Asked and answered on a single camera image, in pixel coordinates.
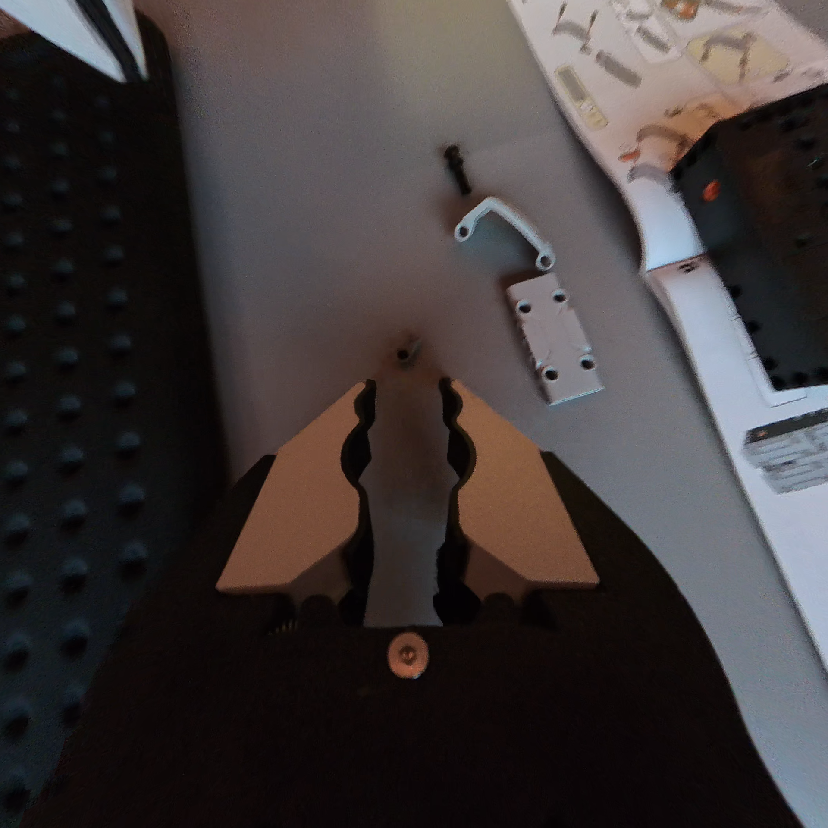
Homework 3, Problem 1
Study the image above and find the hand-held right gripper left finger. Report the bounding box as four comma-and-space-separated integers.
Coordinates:
215, 380, 377, 627

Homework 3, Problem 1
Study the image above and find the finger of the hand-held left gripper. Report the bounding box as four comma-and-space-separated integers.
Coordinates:
84, 0, 148, 78
0, 0, 140, 84

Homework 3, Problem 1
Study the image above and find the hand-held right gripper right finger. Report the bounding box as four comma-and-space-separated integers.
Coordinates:
430, 378, 600, 625

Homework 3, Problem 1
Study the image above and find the small light grey building piece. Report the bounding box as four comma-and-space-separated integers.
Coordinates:
506, 272, 607, 408

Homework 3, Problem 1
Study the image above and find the light grey curved beam piece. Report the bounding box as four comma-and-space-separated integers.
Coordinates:
453, 196, 557, 271

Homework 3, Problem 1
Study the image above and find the black connector pin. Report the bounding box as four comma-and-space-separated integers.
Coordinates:
444, 144, 474, 196

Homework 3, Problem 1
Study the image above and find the black battery box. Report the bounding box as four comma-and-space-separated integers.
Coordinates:
669, 83, 828, 392

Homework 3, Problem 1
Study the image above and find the white instruction booklet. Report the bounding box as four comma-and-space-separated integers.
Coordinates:
506, 0, 828, 677

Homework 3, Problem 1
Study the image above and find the black studded baseplate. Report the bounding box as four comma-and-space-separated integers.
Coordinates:
0, 13, 224, 828

